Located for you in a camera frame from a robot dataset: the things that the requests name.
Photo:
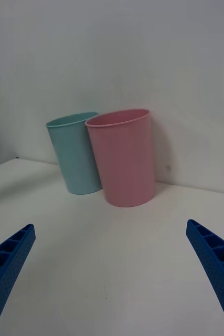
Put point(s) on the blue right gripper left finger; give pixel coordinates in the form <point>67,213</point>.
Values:
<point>8,270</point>

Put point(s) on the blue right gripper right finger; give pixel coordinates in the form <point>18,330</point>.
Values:
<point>218,260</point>

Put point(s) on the pale blue plastic bin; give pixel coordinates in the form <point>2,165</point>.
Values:
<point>72,157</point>

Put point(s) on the pink plastic bin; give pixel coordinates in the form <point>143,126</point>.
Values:
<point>125,162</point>

